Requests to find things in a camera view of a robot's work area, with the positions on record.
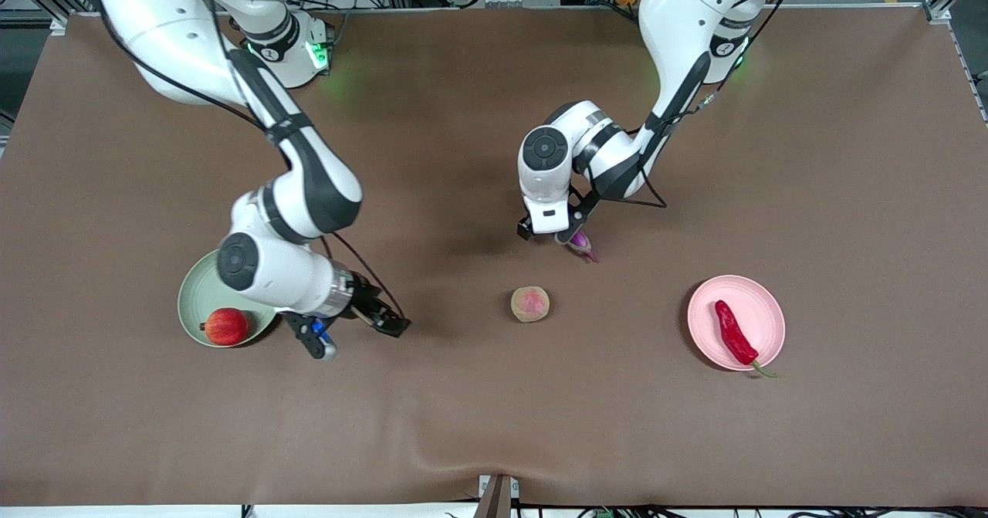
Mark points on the pink round plate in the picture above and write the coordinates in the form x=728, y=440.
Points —
x=741, y=294

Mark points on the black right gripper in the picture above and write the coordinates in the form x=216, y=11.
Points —
x=365, y=294

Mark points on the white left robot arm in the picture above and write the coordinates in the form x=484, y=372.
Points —
x=679, y=24

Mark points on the brown table cloth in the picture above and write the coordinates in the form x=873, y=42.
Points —
x=494, y=394

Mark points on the purple eggplant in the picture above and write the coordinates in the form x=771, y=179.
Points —
x=580, y=244

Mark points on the pink green peach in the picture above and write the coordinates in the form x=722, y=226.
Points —
x=530, y=304

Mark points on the camera stand post with clamp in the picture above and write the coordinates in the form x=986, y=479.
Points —
x=496, y=499

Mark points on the red apple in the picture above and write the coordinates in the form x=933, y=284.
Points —
x=226, y=326

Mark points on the red chili pepper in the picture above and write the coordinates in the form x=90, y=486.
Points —
x=732, y=333

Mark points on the green round plate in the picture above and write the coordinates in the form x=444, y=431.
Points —
x=197, y=302

